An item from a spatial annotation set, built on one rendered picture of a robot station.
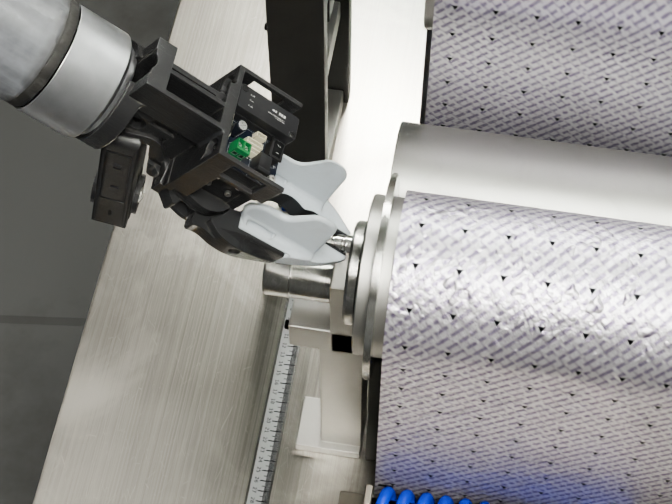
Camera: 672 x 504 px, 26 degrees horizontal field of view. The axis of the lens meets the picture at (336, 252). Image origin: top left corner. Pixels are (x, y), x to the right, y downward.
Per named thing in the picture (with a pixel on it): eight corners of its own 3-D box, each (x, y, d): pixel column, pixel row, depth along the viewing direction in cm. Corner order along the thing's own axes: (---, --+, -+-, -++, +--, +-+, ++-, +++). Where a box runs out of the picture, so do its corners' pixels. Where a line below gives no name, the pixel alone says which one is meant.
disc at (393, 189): (396, 180, 111) (388, 163, 96) (403, 181, 111) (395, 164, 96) (369, 373, 110) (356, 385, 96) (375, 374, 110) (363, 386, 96)
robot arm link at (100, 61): (0, 126, 90) (35, 26, 94) (62, 161, 92) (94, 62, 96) (61, 78, 85) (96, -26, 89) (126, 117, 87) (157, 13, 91)
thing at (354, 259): (352, 292, 108) (361, 202, 105) (378, 296, 108) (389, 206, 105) (338, 343, 102) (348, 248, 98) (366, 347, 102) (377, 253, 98)
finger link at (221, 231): (279, 274, 97) (175, 207, 93) (265, 280, 99) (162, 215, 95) (295, 217, 100) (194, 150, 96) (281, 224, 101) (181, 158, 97)
